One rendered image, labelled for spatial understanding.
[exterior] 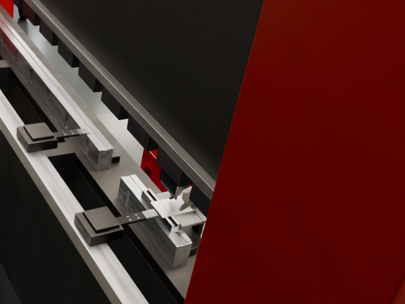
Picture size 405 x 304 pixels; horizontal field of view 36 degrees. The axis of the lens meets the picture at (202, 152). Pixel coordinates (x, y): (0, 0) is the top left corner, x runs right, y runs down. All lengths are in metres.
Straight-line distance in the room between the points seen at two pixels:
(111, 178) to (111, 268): 0.61
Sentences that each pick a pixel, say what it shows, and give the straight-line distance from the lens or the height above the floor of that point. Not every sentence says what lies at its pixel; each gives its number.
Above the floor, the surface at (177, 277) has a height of 0.87.
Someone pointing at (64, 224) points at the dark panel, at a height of 1.34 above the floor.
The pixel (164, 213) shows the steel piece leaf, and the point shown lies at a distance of 2.03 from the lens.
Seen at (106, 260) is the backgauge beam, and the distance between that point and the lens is 1.85.
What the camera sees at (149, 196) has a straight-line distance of 2.09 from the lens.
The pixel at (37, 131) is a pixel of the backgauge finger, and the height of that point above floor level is 1.03.
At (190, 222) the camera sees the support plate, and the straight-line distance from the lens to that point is 2.02.
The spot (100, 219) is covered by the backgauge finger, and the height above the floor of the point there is 1.03.
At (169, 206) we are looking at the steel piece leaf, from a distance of 2.07.
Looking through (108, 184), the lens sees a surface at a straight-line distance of 2.33.
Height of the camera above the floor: 2.24
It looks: 31 degrees down
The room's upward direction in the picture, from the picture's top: 14 degrees clockwise
